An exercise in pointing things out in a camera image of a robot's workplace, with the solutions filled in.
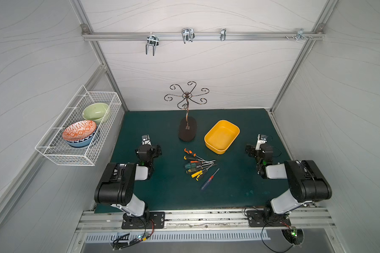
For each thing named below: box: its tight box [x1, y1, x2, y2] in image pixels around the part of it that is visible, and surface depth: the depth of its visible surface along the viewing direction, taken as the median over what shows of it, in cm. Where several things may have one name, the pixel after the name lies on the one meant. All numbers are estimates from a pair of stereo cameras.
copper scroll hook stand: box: [163, 81, 210, 143], surface depth 90 cm
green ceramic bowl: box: [82, 102, 110, 124], surface depth 73 cm
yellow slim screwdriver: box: [191, 166, 214, 179], surface depth 90 cm
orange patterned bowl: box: [62, 120, 97, 141], surface depth 64 cm
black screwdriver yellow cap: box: [183, 155, 208, 162], surface depth 95 cm
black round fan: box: [280, 227, 304, 246], surface depth 73 cm
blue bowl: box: [65, 128, 98, 148], surface depth 59 cm
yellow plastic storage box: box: [204, 119, 241, 155], surface depth 107 cm
